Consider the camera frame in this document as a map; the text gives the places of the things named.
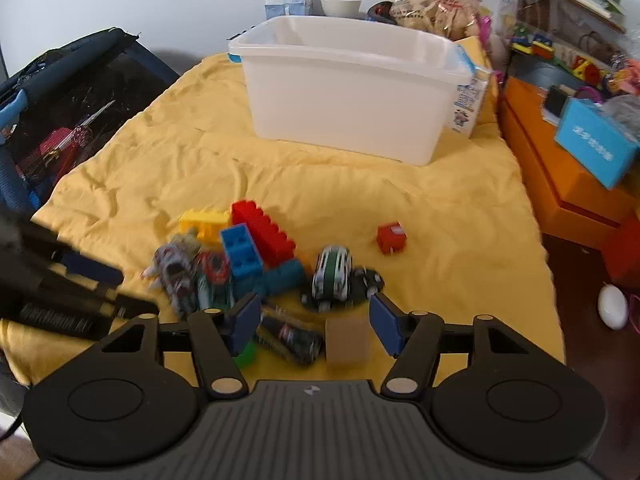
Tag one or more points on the white egg-shaped object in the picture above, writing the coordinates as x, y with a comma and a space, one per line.
612, 307

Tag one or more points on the pile of colourful toys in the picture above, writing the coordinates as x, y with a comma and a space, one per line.
565, 40

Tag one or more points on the yellow blanket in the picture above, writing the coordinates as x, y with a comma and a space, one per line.
400, 200

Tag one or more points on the light blue box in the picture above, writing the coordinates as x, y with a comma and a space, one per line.
595, 145

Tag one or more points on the pale blue tissue pack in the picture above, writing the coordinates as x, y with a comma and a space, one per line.
287, 4

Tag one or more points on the printed carton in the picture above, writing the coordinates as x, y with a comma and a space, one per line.
468, 105

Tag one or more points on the yellow building block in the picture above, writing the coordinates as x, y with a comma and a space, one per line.
202, 221

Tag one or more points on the red building block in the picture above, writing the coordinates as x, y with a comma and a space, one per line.
265, 235

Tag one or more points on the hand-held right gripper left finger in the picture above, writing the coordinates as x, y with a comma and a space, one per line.
247, 317

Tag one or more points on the grey robot figure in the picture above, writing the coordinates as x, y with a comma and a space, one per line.
172, 265

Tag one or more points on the orange box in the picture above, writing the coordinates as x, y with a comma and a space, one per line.
545, 175

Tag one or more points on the purple round toy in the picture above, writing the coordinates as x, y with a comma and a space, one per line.
590, 94

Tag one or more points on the blue round tin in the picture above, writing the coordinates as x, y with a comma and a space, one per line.
380, 11

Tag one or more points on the red box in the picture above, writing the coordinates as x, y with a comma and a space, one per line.
625, 250

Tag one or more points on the teal building block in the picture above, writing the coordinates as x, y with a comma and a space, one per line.
285, 277

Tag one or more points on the brown cardboard cube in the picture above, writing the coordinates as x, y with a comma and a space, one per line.
347, 342

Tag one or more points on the black toy car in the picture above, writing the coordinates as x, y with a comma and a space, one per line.
365, 282

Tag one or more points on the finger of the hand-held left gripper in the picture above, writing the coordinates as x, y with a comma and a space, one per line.
130, 307
92, 267

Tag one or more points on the green building block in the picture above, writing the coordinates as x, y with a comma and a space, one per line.
245, 355

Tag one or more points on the small black box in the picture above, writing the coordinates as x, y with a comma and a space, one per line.
555, 102

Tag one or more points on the dark blue suitcase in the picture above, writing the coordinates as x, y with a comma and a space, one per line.
100, 85

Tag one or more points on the blue building block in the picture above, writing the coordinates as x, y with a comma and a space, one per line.
241, 252

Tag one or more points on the small red cube toy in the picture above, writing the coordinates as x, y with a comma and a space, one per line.
391, 238

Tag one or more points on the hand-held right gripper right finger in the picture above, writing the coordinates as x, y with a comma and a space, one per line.
387, 325

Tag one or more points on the green and white toy car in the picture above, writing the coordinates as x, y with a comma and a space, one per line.
330, 272

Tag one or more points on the white bowl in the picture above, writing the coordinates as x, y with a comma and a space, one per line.
341, 6

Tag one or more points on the clear snack bag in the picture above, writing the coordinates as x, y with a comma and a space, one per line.
430, 5

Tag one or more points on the white plastic container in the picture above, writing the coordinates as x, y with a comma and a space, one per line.
340, 100

